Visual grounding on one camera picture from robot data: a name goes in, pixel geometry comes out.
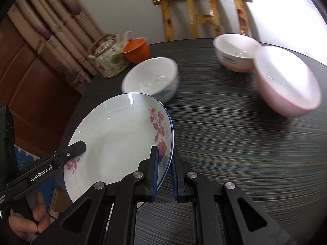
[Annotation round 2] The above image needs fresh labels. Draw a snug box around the rose plate blue rim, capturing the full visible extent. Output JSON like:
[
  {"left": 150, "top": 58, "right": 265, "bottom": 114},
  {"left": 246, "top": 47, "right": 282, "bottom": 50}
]
[{"left": 64, "top": 93, "right": 175, "bottom": 201}]

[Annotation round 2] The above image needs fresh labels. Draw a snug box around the white ribbed bowl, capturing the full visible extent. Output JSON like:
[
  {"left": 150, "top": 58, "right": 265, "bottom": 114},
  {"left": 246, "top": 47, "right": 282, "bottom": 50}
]
[{"left": 121, "top": 57, "right": 179, "bottom": 104}]

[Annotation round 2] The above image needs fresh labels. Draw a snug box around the white Rabbit bowl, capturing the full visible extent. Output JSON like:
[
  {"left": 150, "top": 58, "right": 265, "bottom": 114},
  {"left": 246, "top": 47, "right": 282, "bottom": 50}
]
[{"left": 213, "top": 34, "right": 262, "bottom": 72}]

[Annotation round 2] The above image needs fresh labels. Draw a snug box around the large pink bowl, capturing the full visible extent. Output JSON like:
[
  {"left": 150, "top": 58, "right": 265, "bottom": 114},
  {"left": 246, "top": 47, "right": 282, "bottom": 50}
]
[{"left": 254, "top": 46, "right": 322, "bottom": 118}]

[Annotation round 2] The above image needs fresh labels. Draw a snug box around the person's left hand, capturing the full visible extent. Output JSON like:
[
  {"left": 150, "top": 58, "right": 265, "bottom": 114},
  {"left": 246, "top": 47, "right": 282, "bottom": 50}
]
[{"left": 8, "top": 191, "right": 50, "bottom": 244}]

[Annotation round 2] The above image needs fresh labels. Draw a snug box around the blue foam mat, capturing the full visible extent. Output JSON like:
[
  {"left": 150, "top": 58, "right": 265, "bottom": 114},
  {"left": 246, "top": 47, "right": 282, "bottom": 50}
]
[{"left": 14, "top": 145, "right": 57, "bottom": 212}]

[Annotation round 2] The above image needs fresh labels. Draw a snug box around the cardboard box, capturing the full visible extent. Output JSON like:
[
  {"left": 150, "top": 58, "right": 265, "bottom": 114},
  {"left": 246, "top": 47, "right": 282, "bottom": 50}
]
[{"left": 51, "top": 186, "right": 72, "bottom": 213}]

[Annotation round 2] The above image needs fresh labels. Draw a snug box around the wooden door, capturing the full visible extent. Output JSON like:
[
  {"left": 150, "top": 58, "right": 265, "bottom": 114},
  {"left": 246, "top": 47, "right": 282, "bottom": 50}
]
[{"left": 1, "top": 17, "right": 82, "bottom": 157}]

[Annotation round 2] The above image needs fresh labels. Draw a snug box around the floral ceramic teapot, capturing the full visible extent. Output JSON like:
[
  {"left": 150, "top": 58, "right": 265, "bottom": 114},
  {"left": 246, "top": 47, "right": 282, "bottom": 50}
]
[{"left": 87, "top": 31, "right": 131, "bottom": 79}]

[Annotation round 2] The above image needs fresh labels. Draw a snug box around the orange lidded cup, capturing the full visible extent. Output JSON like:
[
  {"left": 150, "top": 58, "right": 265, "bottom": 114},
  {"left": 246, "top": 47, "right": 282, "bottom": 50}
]
[{"left": 122, "top": 37, "right": 150, "bottom": 64}]

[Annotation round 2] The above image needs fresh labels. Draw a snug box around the beige patterned curtain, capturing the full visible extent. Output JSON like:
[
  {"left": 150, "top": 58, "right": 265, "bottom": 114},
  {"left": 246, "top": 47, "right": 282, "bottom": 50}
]
[{"left": 7, "top": 0, "right": 101, "bottom": 92}]

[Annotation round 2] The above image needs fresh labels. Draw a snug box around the wooden chair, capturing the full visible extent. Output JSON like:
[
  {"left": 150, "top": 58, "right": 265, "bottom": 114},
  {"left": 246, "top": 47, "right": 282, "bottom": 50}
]
[{"left": 152, "top": 0, "right": 250, "bottom": 41}]

